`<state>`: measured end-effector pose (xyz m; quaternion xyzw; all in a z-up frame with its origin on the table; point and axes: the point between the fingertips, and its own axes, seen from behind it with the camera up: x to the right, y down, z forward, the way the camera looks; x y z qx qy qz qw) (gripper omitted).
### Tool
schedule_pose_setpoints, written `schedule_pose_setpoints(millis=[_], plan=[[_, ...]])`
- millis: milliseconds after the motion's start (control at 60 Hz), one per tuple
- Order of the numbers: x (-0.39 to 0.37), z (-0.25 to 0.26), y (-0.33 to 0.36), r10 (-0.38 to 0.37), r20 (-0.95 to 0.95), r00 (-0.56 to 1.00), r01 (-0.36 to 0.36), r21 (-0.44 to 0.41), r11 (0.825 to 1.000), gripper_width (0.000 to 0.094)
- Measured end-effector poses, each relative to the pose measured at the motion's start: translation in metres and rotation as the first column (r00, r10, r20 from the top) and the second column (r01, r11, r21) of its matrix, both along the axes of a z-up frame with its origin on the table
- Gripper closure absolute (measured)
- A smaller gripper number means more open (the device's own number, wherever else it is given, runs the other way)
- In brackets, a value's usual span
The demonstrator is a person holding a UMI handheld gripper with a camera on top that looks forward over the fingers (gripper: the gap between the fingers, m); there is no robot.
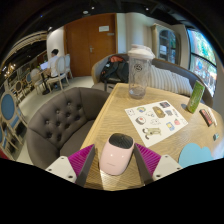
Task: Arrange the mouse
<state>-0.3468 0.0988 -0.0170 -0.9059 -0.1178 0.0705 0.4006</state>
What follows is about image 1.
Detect white sticker sheet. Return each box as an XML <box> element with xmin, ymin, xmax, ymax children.
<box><xmin>124</xmin><ymin>99</ymin><xmax>189</xmax><ymax>148</ymax></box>

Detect blue cloud-shaped mouse pad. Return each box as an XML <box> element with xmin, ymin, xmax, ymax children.
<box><xmin>178</xmin><ymin>142</ymin><xmax>214</xmax><ymax>169</ymax></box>

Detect grey tufted armchair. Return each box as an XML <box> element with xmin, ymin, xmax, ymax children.
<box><xmin>25</xmin><ymin>87</ymin><xmax>111</xmax><ymax>170</ymax></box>

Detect person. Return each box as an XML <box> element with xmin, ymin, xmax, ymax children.
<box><xmin>39</xmin><ymin>48</ymin><xmax>60</xmax><ymax>79</ymax></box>

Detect glass-door cabinet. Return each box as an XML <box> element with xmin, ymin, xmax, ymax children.
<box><xmin>151</xmin><ymin>23</ymin><xmax>178</xmax><ymax>65</ymax></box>

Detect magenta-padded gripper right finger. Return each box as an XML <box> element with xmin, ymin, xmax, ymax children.
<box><xmin>132</xmin><ymin>143</ymin><xmax>184</xmax><ymax>186</ymax></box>

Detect black and orange backpack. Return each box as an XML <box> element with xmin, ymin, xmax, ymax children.
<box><xmin>99</xmin><ymin>54</ymin><xmax>130</xmax><ymax>84</ymax></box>

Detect striped cushion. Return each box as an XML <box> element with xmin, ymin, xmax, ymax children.
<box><xmin>147</xmin><ymin>64</ymin><xmax>175</xmax><ymax>93</ymax></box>
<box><xmin>171</xmin><ymin>71</ymin><xmax>194</xmax><ymax>98</ymax></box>

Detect large dark-framed window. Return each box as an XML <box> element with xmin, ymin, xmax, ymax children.
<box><xmin>186</xmin><ymin>28</ymin><xmax>218</xmax><ymax>98</ymax></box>

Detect blue-backed white chairs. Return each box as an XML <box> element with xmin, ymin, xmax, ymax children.
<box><xmin>0</xmin><ymin>78</ymin><xmax>28</xmax><ymax>161</ymax></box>

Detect grey curved sofa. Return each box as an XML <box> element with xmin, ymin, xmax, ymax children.
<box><xmin>91</xmin><ymin>53</ymin><xmax>214</xmax><ymax>108</ymax></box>

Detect white dining chairs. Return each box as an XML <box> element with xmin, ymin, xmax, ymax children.
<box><xmin>13</xmin><ymin>53</ymin><xmax>74</xmax><ymax>101</ymax></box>

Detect clear shaker bottle white lid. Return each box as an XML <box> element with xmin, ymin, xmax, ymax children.
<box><xmin>127</xmin><ymin>43</ymin><xmax>156</xmax><ymax>100</ymax></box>

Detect pink computer mouse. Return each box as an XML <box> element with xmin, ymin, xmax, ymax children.
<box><xmin>99</xmin><ymin>132</ymin><xmax>136</xmax><ymax>176</ymax></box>

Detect green drink can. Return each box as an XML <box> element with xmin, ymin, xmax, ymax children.
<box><xmin>186</xmin><ymin>79</ymin><xmax>206</xmax><ymax>114</ymax></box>

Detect brown wooden door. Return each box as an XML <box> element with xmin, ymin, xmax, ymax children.
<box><xmin>63</xmin><ymin>13</ymin><xmax>118</xmax><ymax>78</ymax></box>

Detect black and red box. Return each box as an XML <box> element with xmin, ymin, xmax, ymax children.
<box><xmin>198</xmin><ymin>108</ymin><xmax>214</xmax><ymax>128</ymax></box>

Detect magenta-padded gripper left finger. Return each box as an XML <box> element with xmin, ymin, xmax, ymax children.
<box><xmin>45</xmin><ymin>143</ymin><xmax>97</xmax><ymax>188</ymax></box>

